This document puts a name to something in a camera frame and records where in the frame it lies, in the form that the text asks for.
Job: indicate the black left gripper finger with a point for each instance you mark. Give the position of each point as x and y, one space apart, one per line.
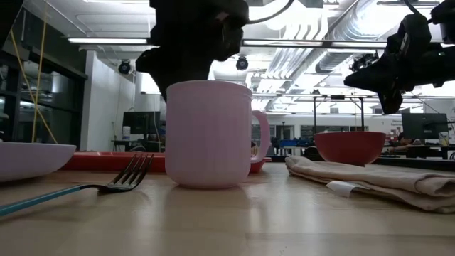
190 69
156 67

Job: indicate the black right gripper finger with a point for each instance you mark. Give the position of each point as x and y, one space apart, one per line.
373 73
373 85

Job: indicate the reddish pink bowl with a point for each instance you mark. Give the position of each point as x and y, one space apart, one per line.
350 147

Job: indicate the pale pink mug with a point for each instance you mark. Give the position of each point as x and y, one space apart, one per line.
208 135

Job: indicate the beige cloth napkin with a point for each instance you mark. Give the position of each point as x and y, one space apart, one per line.
391 185

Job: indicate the lavender plate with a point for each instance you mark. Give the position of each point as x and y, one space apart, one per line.
32 160

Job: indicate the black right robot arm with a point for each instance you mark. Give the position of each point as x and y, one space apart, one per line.
448 21

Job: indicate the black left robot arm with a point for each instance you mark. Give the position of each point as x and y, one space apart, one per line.
7 17

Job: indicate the red plastic tray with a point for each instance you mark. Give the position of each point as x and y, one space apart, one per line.
106 161

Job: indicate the black ceiling spotlight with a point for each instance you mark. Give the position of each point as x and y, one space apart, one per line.
124 67
242 63

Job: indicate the long ceiling light strip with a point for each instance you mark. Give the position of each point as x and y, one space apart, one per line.
106 41

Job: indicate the black computer monitor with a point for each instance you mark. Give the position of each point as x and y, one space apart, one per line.
424 126
142 122

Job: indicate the person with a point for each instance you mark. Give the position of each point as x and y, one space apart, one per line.
401 142

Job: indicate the white cylindrical container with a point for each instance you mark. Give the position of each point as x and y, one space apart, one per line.
126 133

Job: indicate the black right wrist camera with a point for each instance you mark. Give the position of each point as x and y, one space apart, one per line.
391 103

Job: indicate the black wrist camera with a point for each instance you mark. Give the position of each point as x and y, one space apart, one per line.
232 35
391 103

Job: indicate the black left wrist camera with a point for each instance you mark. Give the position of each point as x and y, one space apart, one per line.
232 35

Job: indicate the black metal stand frame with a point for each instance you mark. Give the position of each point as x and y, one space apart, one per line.
315 113

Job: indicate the black aluminium table frame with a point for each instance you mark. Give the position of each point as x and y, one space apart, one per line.
409 164

